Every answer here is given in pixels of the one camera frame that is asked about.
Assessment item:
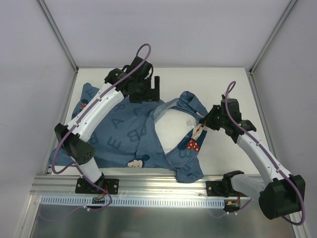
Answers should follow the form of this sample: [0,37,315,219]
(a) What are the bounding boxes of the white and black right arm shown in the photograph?
[199,99,306,225]

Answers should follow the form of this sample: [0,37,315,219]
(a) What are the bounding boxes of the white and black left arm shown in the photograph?
[54,56,159,193]

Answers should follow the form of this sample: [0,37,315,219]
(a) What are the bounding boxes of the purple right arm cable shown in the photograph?
[224,80,307,226]

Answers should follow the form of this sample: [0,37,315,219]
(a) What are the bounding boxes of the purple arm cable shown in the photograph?
[51,44,152,176]
[224,80,307,226]

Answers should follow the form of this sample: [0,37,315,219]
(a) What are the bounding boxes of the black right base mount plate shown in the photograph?
[205,180,247,198]

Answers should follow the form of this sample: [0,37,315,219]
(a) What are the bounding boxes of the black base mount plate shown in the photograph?
[75,178,119,195]
[205,180,247,198]

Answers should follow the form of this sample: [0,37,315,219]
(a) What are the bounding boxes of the right aluminium frame post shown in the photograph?
[249,0,298,74]

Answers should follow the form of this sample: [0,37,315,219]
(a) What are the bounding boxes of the aluminium frame post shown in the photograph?
[36,0,79,73]
[249,0,298,74]

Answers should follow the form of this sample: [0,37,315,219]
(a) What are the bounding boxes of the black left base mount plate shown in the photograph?
[75,178,119,195]

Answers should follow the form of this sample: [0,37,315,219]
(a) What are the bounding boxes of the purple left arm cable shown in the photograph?
[51,44,152,176]

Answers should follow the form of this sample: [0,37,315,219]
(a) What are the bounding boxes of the left aluminium frame post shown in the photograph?
[36,0,79,73]

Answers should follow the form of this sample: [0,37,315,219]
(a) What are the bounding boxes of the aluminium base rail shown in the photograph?
[29,175,273,199]

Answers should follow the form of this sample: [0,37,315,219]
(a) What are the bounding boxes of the white slotted cable duct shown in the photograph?
[39,196,225,208]

